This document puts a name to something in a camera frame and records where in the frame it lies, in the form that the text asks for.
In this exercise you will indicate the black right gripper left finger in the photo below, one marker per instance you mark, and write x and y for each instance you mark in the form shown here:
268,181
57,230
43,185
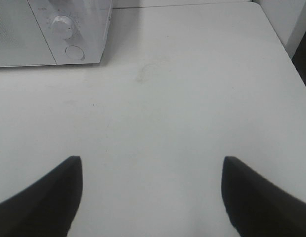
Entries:
46,208

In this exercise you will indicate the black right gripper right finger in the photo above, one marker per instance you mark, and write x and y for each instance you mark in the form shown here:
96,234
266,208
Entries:
258,208

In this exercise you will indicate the round white door button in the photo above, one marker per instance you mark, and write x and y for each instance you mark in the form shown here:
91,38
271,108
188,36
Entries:
74,52

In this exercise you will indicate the white microwave door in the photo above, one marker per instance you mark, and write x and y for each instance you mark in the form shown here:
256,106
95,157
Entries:
21,40

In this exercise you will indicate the white timer knob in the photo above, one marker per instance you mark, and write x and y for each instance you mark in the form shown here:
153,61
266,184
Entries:
63,26

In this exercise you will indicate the white microwave oven body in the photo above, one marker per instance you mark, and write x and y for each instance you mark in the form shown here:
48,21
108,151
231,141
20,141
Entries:
92,20

